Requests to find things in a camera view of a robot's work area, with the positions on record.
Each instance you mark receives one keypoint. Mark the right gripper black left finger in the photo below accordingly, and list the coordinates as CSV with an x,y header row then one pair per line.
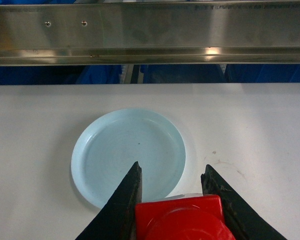
x,y
116,220

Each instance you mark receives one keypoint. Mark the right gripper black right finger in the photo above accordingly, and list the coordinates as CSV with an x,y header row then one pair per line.
x,y
240,218

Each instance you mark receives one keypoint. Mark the red one-stud toy block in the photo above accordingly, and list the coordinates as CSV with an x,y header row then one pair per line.
x,y
182,217

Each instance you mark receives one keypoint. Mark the pale blue round plate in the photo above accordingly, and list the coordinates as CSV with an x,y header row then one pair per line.
x,y
109,146

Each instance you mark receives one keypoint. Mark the stainless steel shelf rail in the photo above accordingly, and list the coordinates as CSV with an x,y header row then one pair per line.
x,y
194,32

